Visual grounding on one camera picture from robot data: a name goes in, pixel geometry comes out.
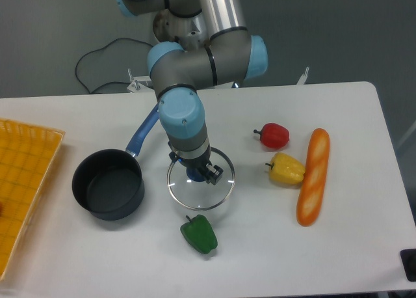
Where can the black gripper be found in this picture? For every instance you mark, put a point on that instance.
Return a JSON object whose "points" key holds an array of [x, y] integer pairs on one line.
{"points": [[197, 160]]}

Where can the glass lid with blue knob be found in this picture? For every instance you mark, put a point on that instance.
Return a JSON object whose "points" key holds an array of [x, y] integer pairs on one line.
{"points": [[194, 192]]}

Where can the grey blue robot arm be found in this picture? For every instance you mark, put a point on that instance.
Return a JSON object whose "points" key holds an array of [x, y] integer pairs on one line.
{"points": [[177, 72]]}

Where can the green toy bell pepper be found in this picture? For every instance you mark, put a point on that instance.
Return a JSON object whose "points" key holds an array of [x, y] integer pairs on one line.
{"points": [[199, 234]]}

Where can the red toy bell pepper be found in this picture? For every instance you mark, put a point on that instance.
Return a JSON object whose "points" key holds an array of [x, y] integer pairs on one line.
{"points": [[273, 135]]}

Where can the yellow toy bell pepper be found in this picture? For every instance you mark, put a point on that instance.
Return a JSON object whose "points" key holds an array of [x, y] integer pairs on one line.
{"points": [[283, 168]]}

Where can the orange toy baguette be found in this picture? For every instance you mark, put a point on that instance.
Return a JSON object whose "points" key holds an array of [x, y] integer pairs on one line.
{"points": [[312, 190]]}

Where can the yellow woven basket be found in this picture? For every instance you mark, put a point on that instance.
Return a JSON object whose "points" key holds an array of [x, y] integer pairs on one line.
{"points": [[27, 153]]}

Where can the black table corner object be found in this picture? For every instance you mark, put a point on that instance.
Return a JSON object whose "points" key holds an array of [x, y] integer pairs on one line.
{"points": [[408, 257]]}

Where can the black saucepan with blue handle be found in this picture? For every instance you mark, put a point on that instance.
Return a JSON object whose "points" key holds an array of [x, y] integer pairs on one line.
{"points": [[109, 183]]}

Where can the white table bracket right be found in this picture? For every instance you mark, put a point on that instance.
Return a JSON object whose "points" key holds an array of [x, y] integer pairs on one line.
{"points": [[303, 78]]}

